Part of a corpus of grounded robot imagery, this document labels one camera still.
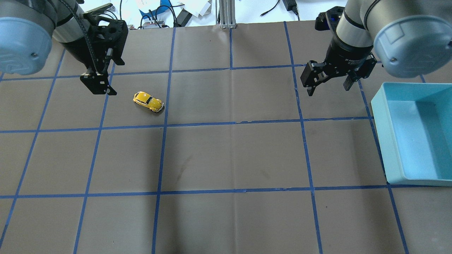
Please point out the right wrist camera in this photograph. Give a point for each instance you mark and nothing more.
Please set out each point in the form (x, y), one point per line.
(329, 20)

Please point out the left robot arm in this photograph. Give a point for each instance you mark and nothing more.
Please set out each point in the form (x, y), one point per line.
(28, 27)

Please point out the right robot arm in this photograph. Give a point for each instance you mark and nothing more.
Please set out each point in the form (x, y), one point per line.
(408, 37)

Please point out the yellow beetle toy car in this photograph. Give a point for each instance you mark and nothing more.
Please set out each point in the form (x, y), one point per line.
(148, 101)

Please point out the black power adapter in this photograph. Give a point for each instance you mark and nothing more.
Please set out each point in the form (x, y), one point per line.
(290, 5)

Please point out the light blue plastic bin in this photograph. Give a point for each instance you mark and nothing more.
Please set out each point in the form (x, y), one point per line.
(414, 129)

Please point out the aluminium frame post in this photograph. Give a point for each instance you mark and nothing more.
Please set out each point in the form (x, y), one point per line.
(226, 15)

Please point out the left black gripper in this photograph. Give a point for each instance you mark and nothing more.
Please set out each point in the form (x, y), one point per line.
(78, 51)

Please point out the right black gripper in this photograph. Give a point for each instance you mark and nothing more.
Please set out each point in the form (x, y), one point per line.
(345, 56)

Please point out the brown paper table cover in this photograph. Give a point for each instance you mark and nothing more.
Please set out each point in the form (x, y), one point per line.
(239, 160)

